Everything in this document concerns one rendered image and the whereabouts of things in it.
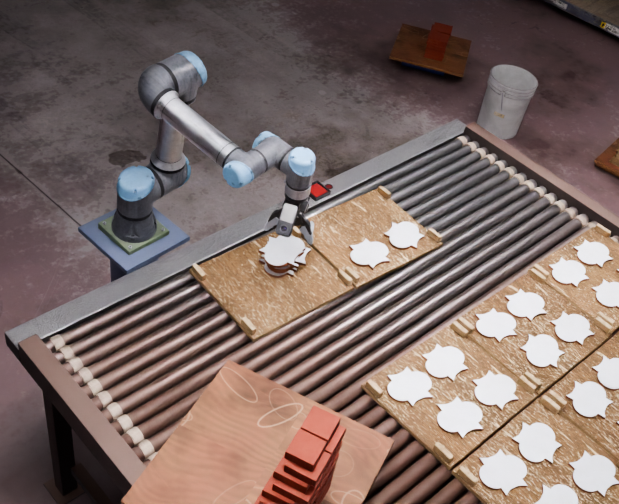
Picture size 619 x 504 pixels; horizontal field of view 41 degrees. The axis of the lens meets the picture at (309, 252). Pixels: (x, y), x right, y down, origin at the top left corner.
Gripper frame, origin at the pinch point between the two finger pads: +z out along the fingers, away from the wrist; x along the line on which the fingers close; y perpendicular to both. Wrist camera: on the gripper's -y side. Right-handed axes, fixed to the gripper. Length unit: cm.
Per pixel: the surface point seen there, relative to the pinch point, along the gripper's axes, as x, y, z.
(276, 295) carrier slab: -1.3, -10.5, 15.7
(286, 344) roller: -9.9, -27.3, 14.7
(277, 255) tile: 2.5, 0.7, 10.3
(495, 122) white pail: -72, 245, 136
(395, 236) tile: -32.0, 31.6, 20.0
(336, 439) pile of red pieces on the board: -32, -76, -33
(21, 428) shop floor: 83, -43, 108
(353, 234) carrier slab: -17.8, 27.6, 21.1
